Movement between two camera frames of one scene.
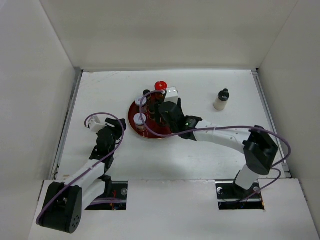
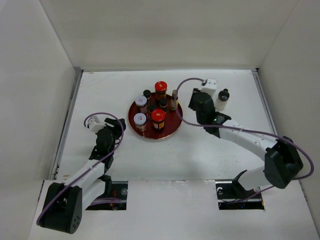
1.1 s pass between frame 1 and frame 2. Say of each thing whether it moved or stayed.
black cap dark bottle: stayed
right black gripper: moved
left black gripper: stayed
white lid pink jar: stayed
